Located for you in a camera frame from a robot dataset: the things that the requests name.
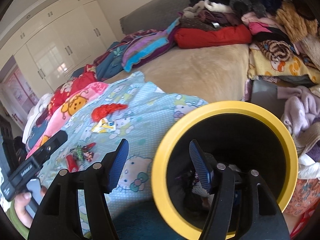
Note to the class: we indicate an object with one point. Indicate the light blue cartoon cat blanket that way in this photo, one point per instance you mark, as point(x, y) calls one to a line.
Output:
point(150, 120)

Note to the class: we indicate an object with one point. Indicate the lavender fleece cloth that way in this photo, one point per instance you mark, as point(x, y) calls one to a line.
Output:
point(300, 110)

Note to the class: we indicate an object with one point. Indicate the dark wooden furniture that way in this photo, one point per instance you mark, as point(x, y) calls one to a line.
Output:
point(6, 142)

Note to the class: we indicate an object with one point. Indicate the red snack packet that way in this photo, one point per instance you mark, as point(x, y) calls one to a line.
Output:
point(71, 163)

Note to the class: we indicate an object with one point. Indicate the mauve garment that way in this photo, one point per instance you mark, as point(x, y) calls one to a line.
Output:
point(220, 18)

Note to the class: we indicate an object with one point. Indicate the dark teal cloth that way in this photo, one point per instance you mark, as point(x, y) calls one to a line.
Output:
point(140, 220)

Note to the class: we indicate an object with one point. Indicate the cream wardrobe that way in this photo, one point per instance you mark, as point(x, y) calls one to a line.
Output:
point(62, 37)

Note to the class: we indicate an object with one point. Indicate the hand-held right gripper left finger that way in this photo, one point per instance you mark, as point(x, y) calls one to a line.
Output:
point(117, 170)

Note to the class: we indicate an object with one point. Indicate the red floral cloth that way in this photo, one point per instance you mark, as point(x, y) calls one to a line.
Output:
point(82, 80)

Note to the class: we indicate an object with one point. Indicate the purple striped blanket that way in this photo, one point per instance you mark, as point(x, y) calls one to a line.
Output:
point(145, 47)

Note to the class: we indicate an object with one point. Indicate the yellow rimmed bin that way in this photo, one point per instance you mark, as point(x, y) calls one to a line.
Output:
point(225, 107)

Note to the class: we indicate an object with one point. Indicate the dark red candy wrapper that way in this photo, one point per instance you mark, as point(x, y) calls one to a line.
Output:
point(88, 152)

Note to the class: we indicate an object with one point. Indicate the person's left hand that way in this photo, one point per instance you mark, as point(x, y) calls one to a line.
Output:
point(22, 210)

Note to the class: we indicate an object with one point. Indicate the maroon blanket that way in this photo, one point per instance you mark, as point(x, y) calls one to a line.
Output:
point(140, 33)

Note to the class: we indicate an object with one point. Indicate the yellow cartoon blanket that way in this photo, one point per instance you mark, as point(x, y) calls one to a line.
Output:
point(295, 67)

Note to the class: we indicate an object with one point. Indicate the red padded jacket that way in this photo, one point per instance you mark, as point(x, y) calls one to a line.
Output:
point(212, 37)

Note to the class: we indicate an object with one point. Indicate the grey speckled garment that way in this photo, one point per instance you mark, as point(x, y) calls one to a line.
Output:
point(242, 1)

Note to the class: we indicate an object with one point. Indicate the grey headboard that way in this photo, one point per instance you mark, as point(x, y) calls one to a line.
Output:
point(155, 10)

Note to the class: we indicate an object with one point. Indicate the tan fleece garment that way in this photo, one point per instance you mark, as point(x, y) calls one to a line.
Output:
point(292, 20)

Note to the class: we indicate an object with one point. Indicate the tiger striped cloth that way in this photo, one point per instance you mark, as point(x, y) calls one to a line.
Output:
point(275, 50)

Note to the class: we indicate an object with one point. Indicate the navy printed blanket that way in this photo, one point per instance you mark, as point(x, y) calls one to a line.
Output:
point(37, 130)

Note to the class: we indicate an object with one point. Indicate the beige bed sheet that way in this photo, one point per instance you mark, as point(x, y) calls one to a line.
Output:
point(195, 72)

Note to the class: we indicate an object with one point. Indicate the pink garment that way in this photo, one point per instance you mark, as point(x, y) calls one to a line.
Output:
point(257, 27)

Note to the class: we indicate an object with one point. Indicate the blue floral quilt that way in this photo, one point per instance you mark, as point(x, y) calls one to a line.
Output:
point(110, 65)

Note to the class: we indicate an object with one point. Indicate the yellow and white wrapper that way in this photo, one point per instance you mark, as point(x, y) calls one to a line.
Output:
point(102, 127)

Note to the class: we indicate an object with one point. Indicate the white crumpled cloth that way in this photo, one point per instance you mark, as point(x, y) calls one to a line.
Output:
point(307, 167)

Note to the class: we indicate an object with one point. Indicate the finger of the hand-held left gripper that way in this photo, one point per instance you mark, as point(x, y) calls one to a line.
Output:
point(53, 142)

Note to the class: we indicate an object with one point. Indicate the pink door curtain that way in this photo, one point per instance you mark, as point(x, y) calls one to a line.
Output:
point(20, 90)

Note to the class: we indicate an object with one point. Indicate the green candy wrapper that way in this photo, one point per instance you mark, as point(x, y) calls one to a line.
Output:
point(78, 152)

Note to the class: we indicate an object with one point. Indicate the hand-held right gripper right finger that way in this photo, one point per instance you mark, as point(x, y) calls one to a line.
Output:
point(201, 170)

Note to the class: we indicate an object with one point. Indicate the pink blanket with yellow bear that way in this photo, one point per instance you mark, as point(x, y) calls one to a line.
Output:
point(75, 105)

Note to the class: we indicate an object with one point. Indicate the orange floral cloth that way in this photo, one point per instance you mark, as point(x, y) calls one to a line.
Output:
point(305, 195)

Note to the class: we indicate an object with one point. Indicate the white and beige garment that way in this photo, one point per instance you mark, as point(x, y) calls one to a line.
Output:
point(217, 6)

